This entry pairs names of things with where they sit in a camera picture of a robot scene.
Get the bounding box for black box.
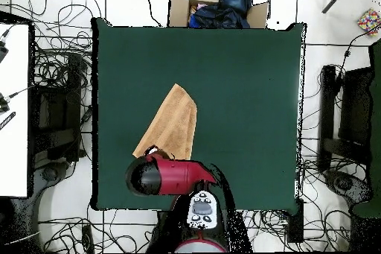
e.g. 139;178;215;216
286;198;305;244

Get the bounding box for black frame stand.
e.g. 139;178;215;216
318;64;374;171
29;54;87;162

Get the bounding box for black strip with white marks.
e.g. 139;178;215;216
0;111;16;132

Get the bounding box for colourful patterned item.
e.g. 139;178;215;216
356;7;381;37

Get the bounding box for white table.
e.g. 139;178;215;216
0;22;31;198

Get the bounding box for long black floor cable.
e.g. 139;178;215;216
132;0;163;28

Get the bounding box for thin black cable with connector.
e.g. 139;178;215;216
335;22;381;88

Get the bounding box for black device with cable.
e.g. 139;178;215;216
0;85;33;114

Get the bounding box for black power strip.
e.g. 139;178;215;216
81;223;95;254

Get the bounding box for dark blue clothing pile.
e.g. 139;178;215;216
188;0;253;29

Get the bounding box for dark green table cloth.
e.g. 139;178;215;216
352;39;381;219
91;17;307;212

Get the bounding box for tangled black floor cables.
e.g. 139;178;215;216
237;209;352;253
38;204;156;254
28;0;103;94
298;66;370;177

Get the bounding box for tan terry towel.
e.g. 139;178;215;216
132;83;198;161

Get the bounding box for brown cardboard box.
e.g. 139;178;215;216
167;0;270;29

